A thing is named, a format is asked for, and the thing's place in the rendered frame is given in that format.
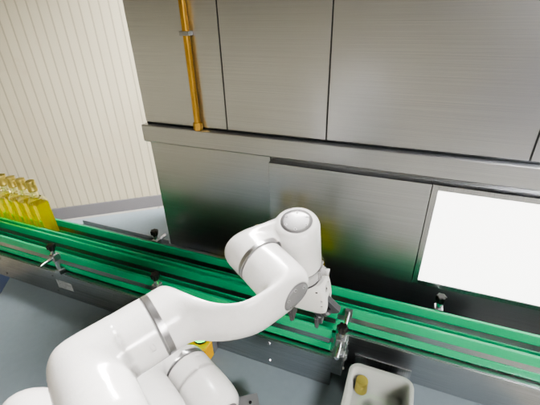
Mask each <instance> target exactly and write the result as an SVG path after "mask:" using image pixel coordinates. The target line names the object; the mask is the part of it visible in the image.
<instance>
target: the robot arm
mask: <svg viewBox="0 0 540 405"><path fill-rule="evenodd" d="M224 255H225V258H226V260H227V262H228V263H229V264H230V266H231V267H232V268H233V269H234V270H235V271H236V272H237V274H238V275H239V276H240V277H241V278H242V279H243V280H244V281H245V282H246V283H247V285H248V286H249V287H250V288H251V289H252V290H253V291H254V293H255V294H256V296H254V297H252V298H250V299H248V300H245V301H241V302H237V303H231V304H221V303H214V302H210V301H205V300H203V299H200V298H197V297H194V296H191V295H190V294H187V293H185V292H182V291H180V290H177V289H176V288H172V287H170V286H160V287H158V288H156V289H154V290H153V291H151V292H149V293H147V294H145V295H144V296H143V297H140V298H139V299H137V300H135V301H133V302H131V303H130V304H128V305H126V306H125V307H123V308H121V309H119V310H117V311H116V312H115V313H112V314H110V315H109V316H107V317H104V318H103V319H101V320H99V321H98V322H96V323H94V324H92V325H90V326H89V327H87V328H85V329H83V330H81V331H80V332H79V333H76V334H74V335H73V336H71V337H70V338H68V339H66V340H65V341H63V342H62V343H60V344H59V345H58V346H57V347H56V348H55V349H54V350H53V351H52V353H51V355H50V357H49V359H48V362H47V371H46V375H47V379H46V381H47V387H32V388H29V389H26V390H23V391H19V392H17V393H15V394H14V395H12V396H11V397H9V398H8V399H7V400H6V401H5V402H4V403H3V405H239V395H238V392H237V390H236V389H235V387H234V386H233V384H232V383H231V381H230V380H229V379H228V378H227V376H226V375H225V374H224V373H223V372H222V371H221V370H220V369H219V368H218V367H217V366H216V365H215V364H214V363H213V362H212V361H211V360H210V359H209V358H208V356H207V355H206V354H205V353H204V352H203V351H202V350H201V349H200V348H198V347H197V346H195V345H187V344H188V343H190V342H195V341H209V342H224V341H231V340H236V339H240V338H246V337H250V336H252V335H254V334H257V333H259V332H261V331H263V330H265V329H267V328H268V327H269V326H270V325H272V324H273V323H274V322H276V321H277V320H279V319H280V318H282V317H283V316H284V315H285V314H286V313H288V314H289V319H290V321H294V318H295V316H296V313H297V308H298V309H304V310H307V311H310V312H314V313H315V317H314V327H315V328H317V329H318V326H319V324H320V323H321V324H322V323H323V320H324V317H325V316H329V315H330V314H331V313H332V314H334V313H340V309H341V306H340V305H339V304H338V303H337V302H336V301H335V300H334V299H333V298H332V297H331V293H332V291H331V284H330V279H329V272H330V268H326V267H325V266H324V265H323V263H324V261H323V260H321V225H320V222H319V219H318V217H317V216H316V215H315V214H314V213H313V212H312V211H310V210H308V209H305V208H302V207H294V208H289V209H287V210H285V211H282V212H281V213H280V214H279V215H278V216H277V217H276V218H275V219H272V220H270V221H267V222H266V223H261V224H259V225H256V226H254V227H250V228H248V229H245V230H243V231H241V232H239V233H238V234H236V235H234V236H233V237H232V238H231V239H230V240H229V241H228V242H227V245H226V247H225V250H224Z"/></svg>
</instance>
